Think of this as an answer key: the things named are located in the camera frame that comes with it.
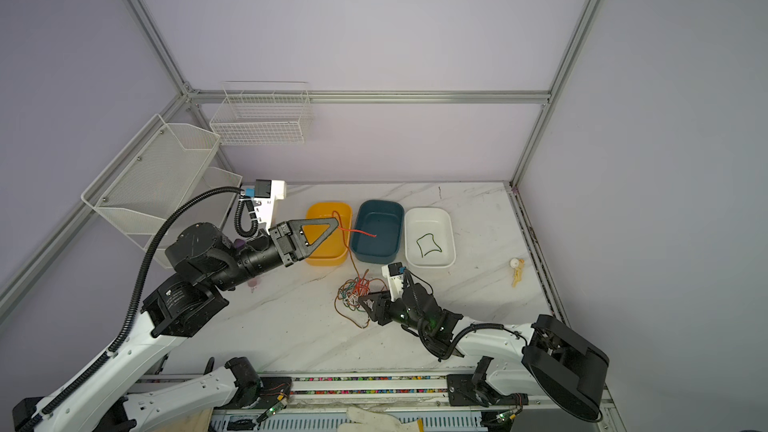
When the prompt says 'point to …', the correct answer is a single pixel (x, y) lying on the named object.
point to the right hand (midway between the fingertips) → (361, 300)
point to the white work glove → (360, 420)
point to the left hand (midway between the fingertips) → (336, 226)
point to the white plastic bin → (429, 241)
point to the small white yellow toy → (517, 264)
